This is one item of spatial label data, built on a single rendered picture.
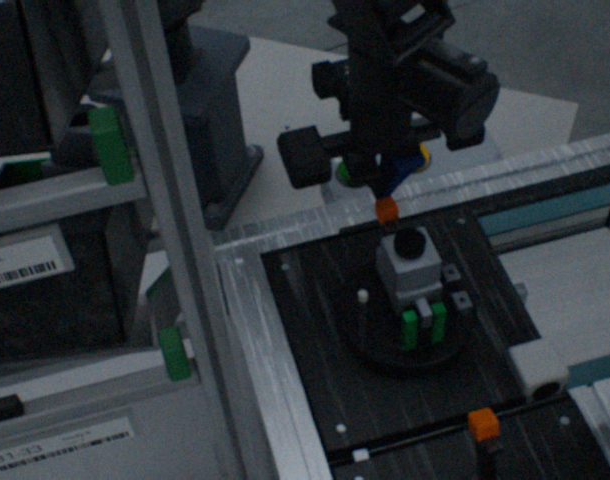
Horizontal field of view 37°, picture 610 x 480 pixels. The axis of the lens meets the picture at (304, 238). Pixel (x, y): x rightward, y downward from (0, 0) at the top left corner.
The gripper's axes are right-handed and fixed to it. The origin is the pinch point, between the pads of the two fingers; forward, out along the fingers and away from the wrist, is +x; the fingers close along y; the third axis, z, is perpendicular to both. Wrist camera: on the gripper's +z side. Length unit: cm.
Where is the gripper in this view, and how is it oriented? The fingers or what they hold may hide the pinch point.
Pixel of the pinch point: (380, 175)
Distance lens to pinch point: 90.1
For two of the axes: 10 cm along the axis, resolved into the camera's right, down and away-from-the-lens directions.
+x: 0.6, 6.3, 7.7
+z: -2.7, -7.4, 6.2
